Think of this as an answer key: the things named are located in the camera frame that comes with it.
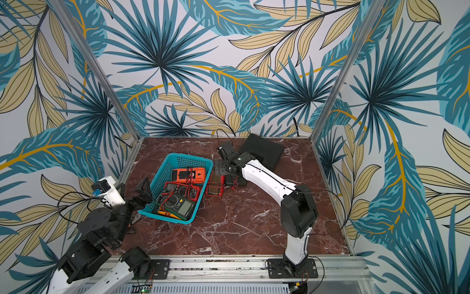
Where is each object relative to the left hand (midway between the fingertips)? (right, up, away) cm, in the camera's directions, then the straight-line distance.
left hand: (139, 184), depth 64 cm
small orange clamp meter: (+12, 0, +28) cm, 30 cm away
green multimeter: (+8, -11, +15) cm, 20 cm away
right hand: (+29, +5, +24) cm, 38 cm away
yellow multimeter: (+4, -15, +16) cm, 23 cm away
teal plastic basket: (+7, -5, +22) cm, 24 cm away
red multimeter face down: (+23, -6, +31) cm, 39 cm away
